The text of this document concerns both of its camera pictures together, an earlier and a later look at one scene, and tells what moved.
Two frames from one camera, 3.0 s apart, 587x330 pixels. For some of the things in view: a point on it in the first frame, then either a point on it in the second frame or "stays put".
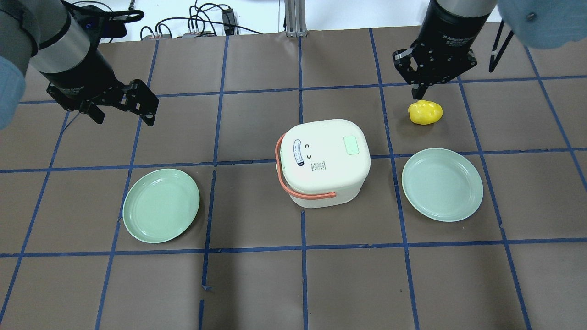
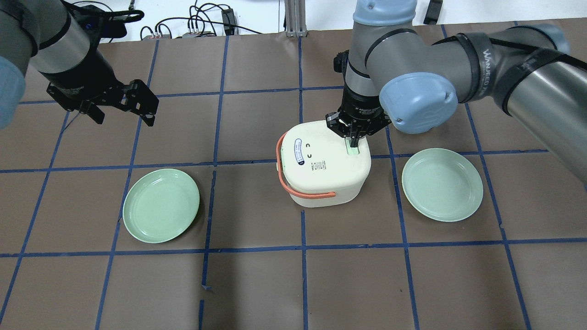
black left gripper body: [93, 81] stays put
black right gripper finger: [418, 94] -> [353, 141]
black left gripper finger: [96, 114] stays put
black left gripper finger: [146, 101] stays put
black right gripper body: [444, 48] -> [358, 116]
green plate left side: [161, 206] stays put
